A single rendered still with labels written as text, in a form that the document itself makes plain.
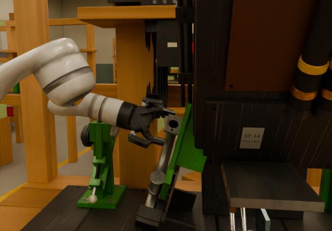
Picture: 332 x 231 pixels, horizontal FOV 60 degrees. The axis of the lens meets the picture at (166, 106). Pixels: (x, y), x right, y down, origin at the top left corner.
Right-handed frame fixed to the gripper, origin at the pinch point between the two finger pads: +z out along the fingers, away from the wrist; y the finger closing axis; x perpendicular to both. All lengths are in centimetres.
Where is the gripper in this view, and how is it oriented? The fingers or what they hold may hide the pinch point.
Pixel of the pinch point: (169, 128)
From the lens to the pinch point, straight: 79.8
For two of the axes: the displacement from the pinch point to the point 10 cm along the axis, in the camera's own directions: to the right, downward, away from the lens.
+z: 9.6, 2.7, -0.7
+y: 2.6, -7.9, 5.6
